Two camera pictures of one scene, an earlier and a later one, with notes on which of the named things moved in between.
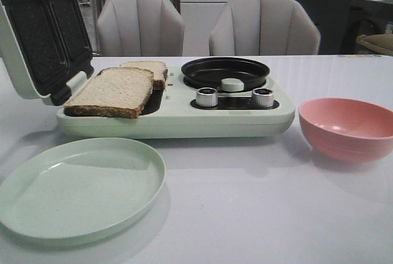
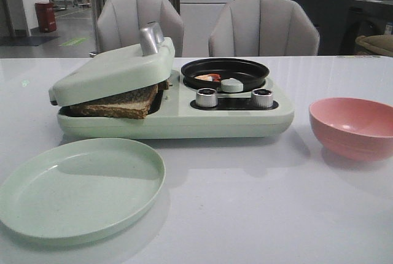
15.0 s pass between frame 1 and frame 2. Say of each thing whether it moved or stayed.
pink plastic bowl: moved
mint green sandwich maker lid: moved
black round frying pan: stayed
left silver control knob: stayed
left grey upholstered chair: stayed
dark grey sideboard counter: stayed
